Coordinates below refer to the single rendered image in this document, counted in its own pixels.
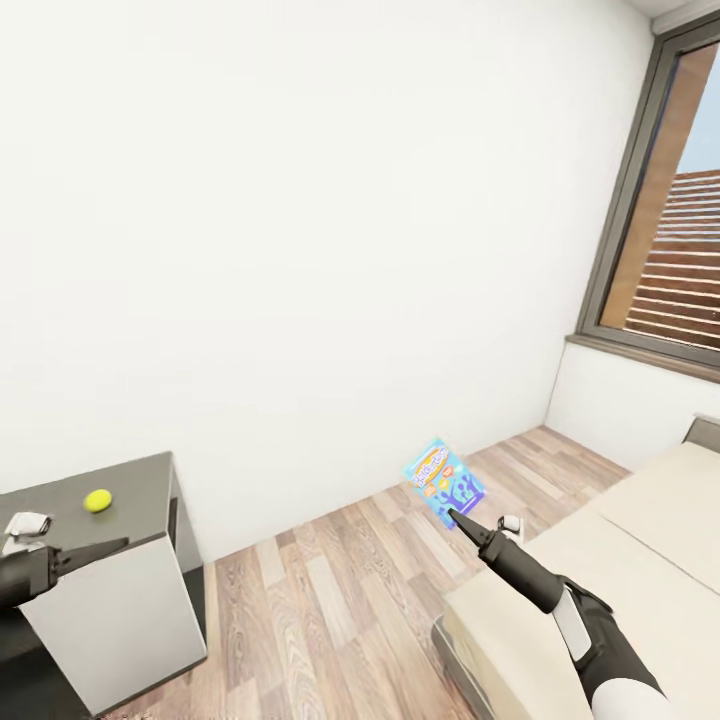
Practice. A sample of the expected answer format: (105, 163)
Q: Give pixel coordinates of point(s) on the board game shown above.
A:
(441, 479)

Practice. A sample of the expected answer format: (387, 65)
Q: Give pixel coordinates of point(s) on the fixed window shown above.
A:
(654, 291)

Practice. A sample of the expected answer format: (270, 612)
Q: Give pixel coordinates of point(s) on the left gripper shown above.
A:
(25, 576)

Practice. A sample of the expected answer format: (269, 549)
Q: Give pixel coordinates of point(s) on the bed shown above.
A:
(650, 547)

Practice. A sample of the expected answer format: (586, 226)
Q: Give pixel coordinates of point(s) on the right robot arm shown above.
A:
(617, 684)

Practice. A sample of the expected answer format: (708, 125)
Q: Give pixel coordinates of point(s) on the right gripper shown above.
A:
(500, 554)

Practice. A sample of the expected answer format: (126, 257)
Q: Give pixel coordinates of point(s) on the tennis ball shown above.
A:
(98, 501)

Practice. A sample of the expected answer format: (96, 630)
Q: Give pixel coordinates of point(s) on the desk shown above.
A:
(121, 625)

